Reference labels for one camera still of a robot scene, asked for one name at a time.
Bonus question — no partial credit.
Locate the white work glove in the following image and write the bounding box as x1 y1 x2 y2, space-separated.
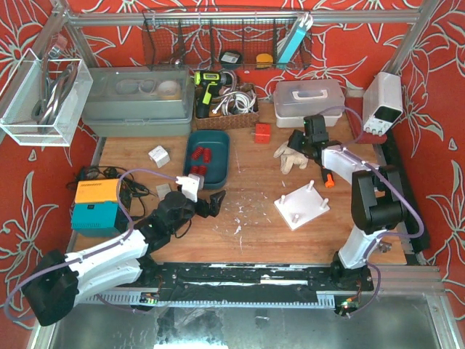
273 141 308 175

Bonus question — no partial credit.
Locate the orange black screwdriver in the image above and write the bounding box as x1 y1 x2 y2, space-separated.
320 166 335 188

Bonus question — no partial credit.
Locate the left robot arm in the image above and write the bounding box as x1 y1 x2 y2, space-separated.
21 190 226 326

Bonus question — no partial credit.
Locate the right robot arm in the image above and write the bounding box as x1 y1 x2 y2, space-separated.
274 129 414 289

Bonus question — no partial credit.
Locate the teal plastic tray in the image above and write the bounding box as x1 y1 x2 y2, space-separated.
182 130 230 190

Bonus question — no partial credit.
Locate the white lidded plastic case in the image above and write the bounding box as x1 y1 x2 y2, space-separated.
273 79 345 128

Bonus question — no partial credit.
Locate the orange cube power socket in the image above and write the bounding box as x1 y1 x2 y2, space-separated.
253 123 272 144

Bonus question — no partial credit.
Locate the red foam pad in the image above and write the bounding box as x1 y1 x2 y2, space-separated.
345 97 387 144

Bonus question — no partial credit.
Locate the white peg board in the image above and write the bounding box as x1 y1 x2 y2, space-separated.
274 180 330 231

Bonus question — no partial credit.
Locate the white cube power socket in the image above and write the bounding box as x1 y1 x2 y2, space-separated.
148 145 170 168

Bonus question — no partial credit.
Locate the woven wicker basket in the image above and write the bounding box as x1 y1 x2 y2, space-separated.
193 83 259 130

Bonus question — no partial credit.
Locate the white power supply unit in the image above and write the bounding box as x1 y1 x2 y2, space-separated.
363 72 403 137

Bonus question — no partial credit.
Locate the yellow tape measure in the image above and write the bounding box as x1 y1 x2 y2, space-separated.
256 53 274 69

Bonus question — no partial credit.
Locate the orange teal battery charger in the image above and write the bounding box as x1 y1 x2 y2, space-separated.
71 179 132 238

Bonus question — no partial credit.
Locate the grey plastic storage box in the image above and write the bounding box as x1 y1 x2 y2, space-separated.
81 67 195 137

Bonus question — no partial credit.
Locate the yellow black power drill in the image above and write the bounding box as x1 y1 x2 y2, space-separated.
194 71 233 119

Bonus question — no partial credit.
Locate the black round tape measure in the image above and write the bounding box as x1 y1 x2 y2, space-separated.
219 50 243 70

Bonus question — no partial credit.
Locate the teal white box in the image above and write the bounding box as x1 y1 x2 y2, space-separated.
276 12 314 68

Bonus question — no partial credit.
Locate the small ratchet tool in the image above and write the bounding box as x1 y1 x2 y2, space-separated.
378 241 392 253

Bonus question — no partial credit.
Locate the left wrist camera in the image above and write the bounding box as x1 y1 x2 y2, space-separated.
176 174 204 203

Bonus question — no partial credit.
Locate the black cable bundle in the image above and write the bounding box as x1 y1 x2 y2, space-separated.
66 165 161 219

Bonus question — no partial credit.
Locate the white cable coil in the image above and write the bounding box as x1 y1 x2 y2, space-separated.
228 90 257 114

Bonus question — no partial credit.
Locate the black wire basket shelf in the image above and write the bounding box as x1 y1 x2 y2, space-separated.
142 7 312 70

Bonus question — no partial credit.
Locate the clear acrylic wall bin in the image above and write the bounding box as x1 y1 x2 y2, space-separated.
1 49 93 147

